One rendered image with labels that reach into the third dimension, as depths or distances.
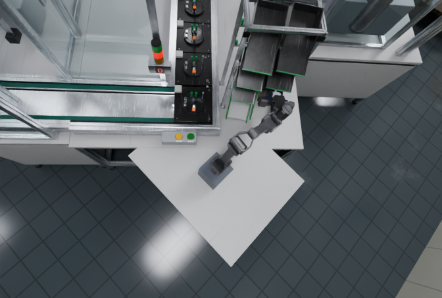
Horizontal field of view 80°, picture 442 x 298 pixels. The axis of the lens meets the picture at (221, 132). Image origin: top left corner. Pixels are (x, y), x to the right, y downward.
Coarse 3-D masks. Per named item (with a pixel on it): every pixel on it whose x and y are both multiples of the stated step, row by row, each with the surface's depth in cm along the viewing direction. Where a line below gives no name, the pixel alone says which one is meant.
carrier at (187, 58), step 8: (176, 56) 173; (184, 56) 176; (192, 56) 169; (200, 56) 177; (208, 56) 178; (176, 64) 173; (184, 64) 172; (192, 64) 168; (200, 64) 173; (208, 64) 176; (176, 72) 171; (184, 72) 172; (192, 72) 170; (200, 72) 171; (208, 72) 174; (176, 80) 170; (184, 80) 170; (192, 80) 171; (200, 80) 172
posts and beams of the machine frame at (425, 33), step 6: (438, 18) 178; (432, 24) 182; (438, 24) 178; (426, 30) 187; (432, 30) 183; (414, 36) 196; (420, 36) 191; (426, 36) 189; (408, 42) 201; (414, 42) 196; (420, 42) 196; (402, 48) 207; (408, 48) 203; (402, 54) 211
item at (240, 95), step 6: (240, 60) 144; (234, 84) 143; (234, 90) 145; (240, 90) 146; (246, 90) 146; (252, 90) 146; (234, 96) 146; (240, 96) 146; (246, 96) 146; (252, 96) 146; (246, 102) 147; (252, 102) 147
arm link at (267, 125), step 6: (264, 120) 127; (270, 120) 129; (258, 126) 119; (264, 126) 123; (270, 126) 126; (240, 132) 114; (246, 132) 115; (252, 132) 114; (258, 132) 116; (264, 132) 127; (252, 138) 114; (246, 150) 112
